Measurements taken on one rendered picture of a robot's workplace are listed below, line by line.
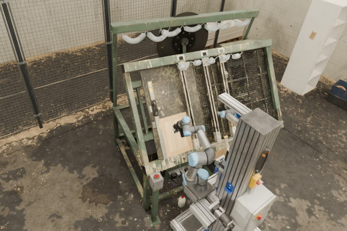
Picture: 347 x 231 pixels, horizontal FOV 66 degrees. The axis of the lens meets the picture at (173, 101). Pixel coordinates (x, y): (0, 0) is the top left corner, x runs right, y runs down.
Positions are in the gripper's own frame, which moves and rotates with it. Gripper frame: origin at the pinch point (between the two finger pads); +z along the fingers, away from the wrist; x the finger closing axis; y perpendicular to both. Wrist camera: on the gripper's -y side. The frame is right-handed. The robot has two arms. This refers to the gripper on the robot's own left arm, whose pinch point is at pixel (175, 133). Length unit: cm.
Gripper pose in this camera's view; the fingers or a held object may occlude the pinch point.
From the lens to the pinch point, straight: 296.0
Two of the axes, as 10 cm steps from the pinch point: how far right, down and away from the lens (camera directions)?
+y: -4.8, -8.4, 2.6
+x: -8.0, 3.1, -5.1
